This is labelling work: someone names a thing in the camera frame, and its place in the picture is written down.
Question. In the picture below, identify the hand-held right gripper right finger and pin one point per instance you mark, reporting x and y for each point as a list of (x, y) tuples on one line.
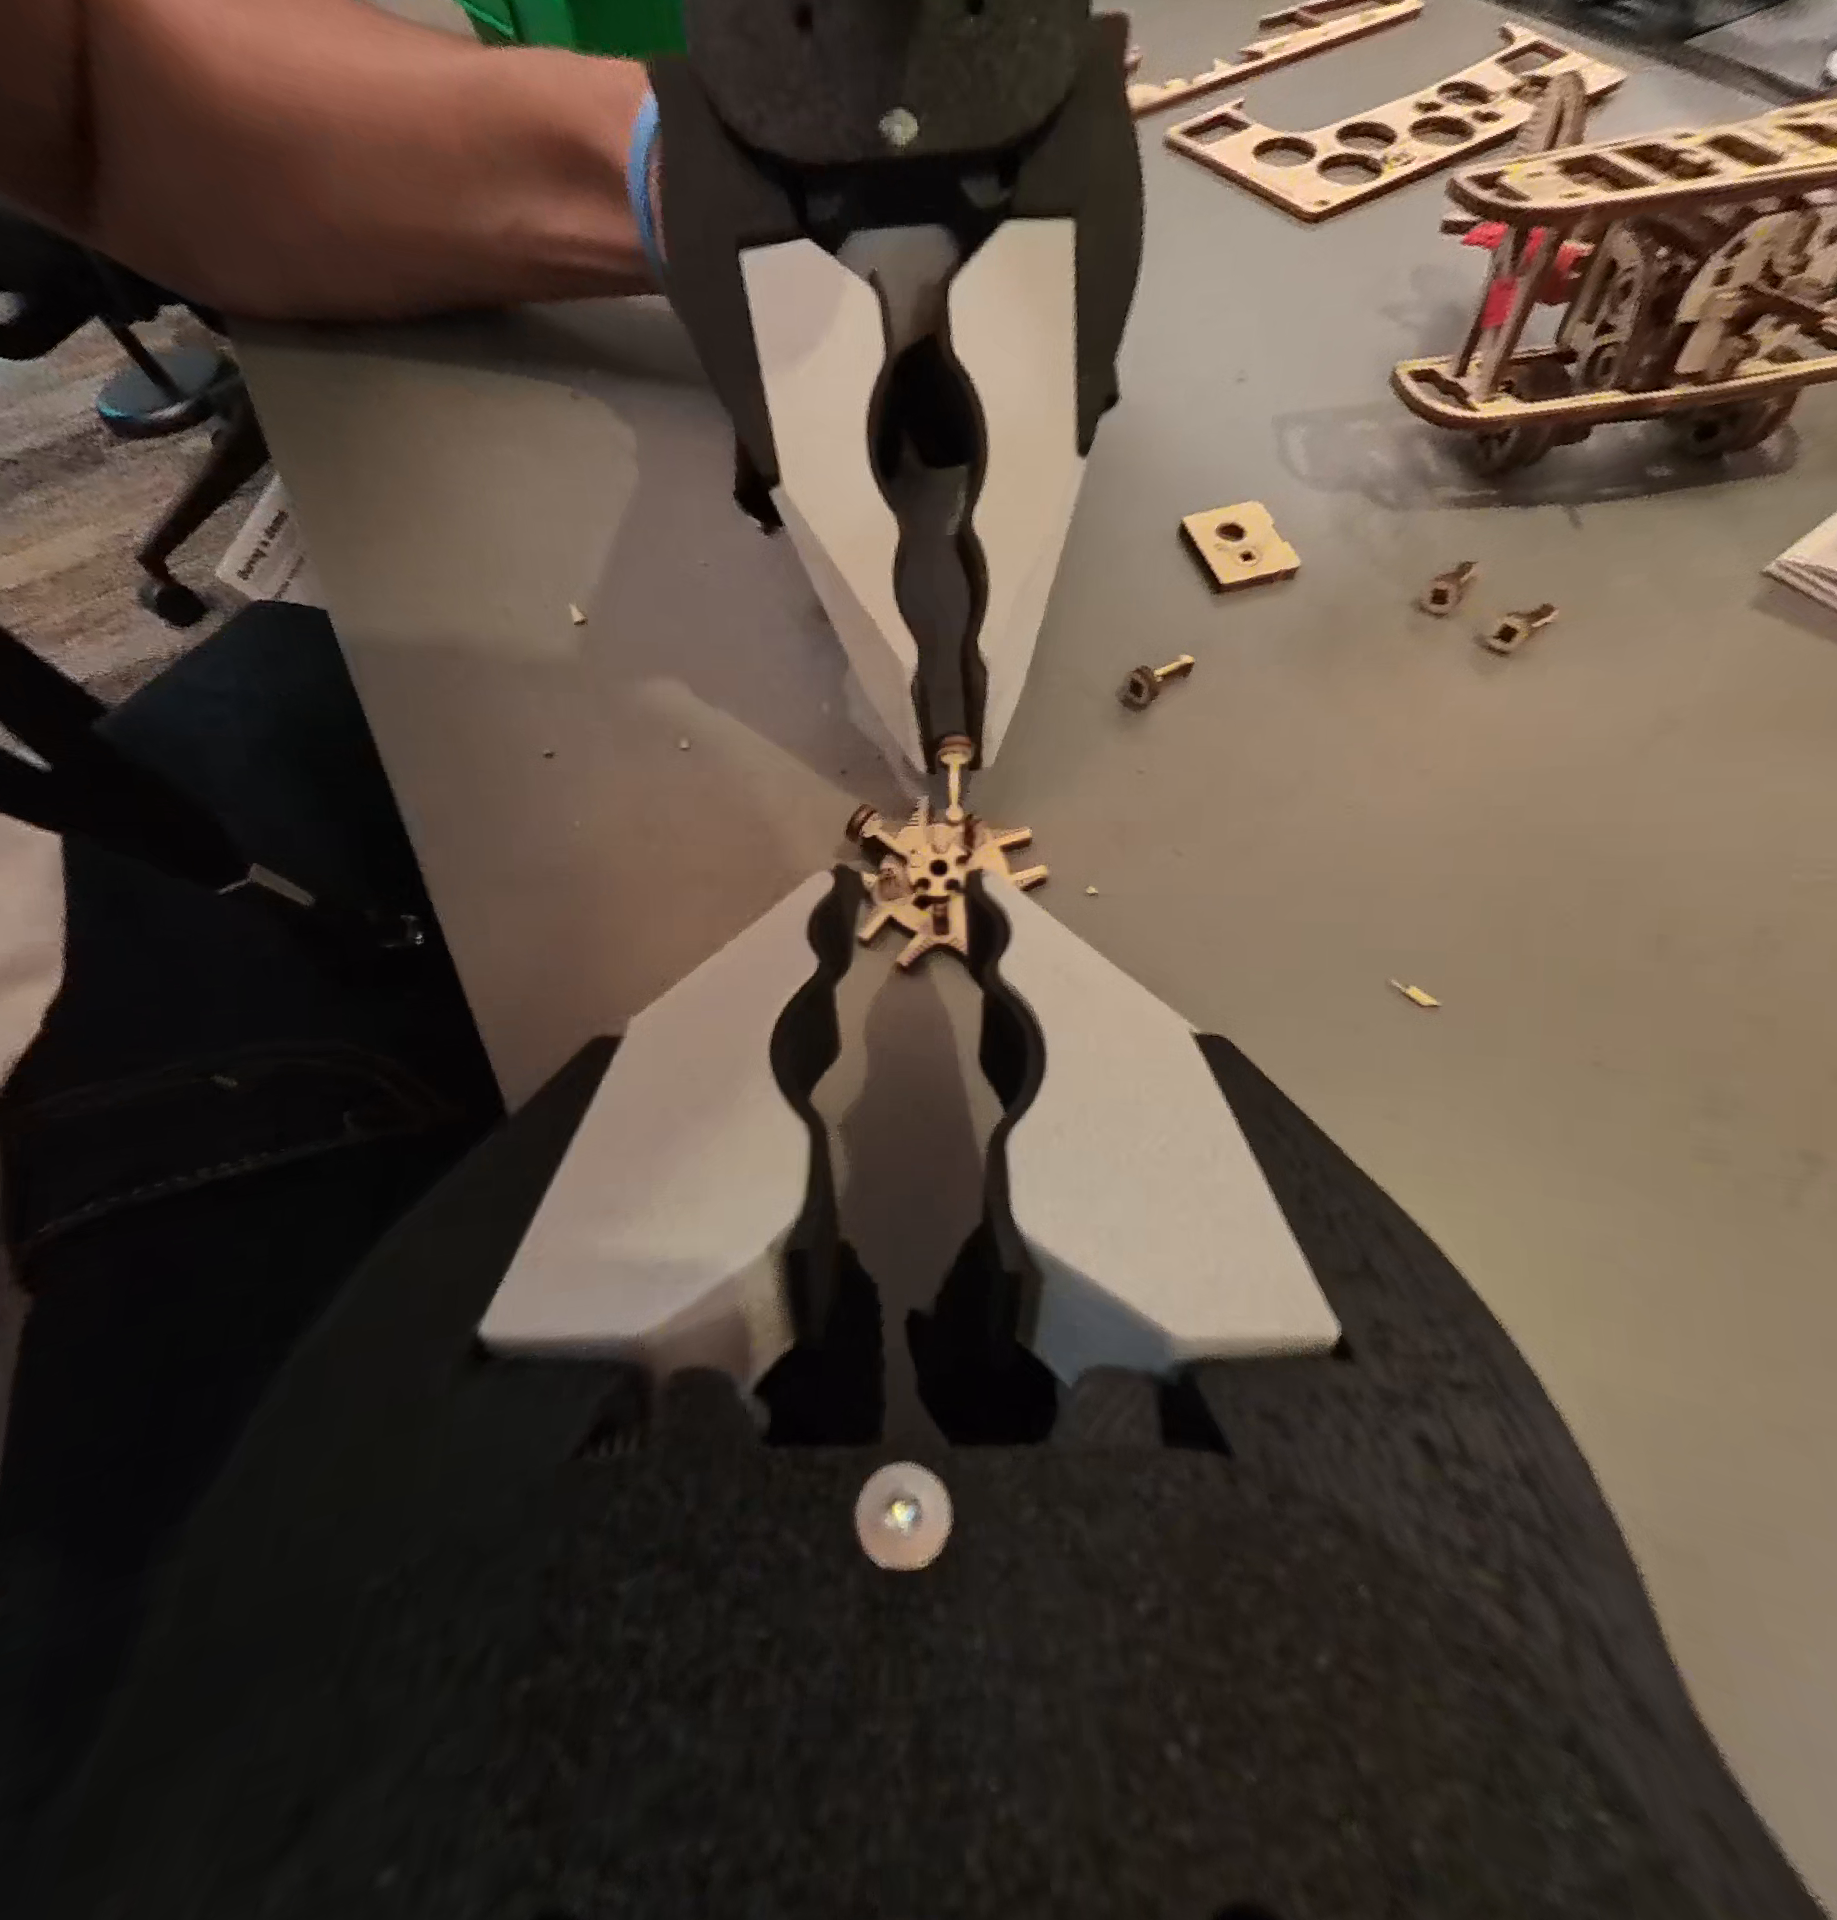
[(1159, 1201)]

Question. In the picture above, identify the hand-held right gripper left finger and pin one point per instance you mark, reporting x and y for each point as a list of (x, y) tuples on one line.
[(648, 1201)]

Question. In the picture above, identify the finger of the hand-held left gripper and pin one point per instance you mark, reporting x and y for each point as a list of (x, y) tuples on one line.
[(1032, 391), (814, 391)]

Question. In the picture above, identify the round-headed wooden pin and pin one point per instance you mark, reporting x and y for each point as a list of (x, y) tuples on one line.
[(1142, 690)]

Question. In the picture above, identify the dark wooden peg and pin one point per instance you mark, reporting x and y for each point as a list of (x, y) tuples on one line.
[(957, 781)]

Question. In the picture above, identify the wooden spiked gear disc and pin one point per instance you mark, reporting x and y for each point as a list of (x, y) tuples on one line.
[(906, 870)]

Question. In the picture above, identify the wooden square-hole peg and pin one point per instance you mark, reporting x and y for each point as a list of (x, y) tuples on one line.
[(1527, 621), (1445, 588)]

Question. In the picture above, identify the person's left forearm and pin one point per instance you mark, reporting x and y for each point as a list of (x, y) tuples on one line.
[(334, 151)]

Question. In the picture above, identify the grey desk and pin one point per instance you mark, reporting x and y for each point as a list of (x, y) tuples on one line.
[(1533, 900)]

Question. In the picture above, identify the blue wristband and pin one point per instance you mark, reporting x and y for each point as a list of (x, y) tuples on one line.
[(647, 181)]

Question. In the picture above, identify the square wooden plate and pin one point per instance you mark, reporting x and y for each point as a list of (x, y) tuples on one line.
[(1273, 562)]

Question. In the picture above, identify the green plastic crate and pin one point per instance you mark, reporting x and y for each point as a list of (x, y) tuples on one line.
[(589, 21)]

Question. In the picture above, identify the wooden parts sheet round holes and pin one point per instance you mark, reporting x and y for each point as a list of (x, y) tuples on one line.
[(1212, 141)]

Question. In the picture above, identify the wooden parts sheet toothed cutout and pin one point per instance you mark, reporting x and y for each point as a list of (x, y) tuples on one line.
[(1234, 67)]

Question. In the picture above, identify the dark blue jeans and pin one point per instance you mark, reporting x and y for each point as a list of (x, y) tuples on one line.
[(259, 1051)]

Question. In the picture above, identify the white paper label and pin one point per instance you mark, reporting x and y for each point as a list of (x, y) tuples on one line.
[(267, 547)]

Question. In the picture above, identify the blue stool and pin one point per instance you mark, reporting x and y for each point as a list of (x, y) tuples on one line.
[(154, 396)]

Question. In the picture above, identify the wooden model vehicle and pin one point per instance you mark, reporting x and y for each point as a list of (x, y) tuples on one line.
[(1683, 165)]

